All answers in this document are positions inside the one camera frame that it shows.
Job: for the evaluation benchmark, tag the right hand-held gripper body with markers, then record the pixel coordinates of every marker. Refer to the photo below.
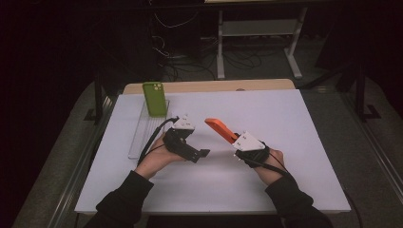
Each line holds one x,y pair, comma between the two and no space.
252,148

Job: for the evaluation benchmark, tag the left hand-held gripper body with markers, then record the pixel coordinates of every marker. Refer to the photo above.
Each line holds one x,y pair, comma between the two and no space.
177,139

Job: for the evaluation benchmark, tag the orange phone case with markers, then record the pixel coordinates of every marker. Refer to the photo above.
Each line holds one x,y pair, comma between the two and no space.
220,128

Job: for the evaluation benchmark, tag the clear ribbed plastic rack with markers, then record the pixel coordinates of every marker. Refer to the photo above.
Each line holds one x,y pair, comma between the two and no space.
144,133

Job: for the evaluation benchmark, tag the green clown phone case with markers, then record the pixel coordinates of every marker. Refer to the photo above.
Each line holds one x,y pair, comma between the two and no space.
155,99

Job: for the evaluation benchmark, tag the person's right hand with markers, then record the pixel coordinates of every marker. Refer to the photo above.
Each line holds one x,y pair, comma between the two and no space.
269,167

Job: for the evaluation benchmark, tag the person's left hand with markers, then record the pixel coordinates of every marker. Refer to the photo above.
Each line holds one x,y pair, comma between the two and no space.
158,160

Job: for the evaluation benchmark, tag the wooden table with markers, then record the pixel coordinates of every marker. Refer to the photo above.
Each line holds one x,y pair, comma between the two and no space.
221,85

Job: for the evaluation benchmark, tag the black metal stand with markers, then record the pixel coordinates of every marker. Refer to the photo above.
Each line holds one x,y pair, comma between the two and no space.
99,95
360,95

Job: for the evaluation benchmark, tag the metal rail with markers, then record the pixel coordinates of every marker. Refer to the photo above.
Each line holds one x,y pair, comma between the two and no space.
79,164
377,148

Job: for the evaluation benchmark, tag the white metal desk frame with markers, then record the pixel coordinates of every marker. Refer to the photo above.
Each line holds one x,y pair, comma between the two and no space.
253,28

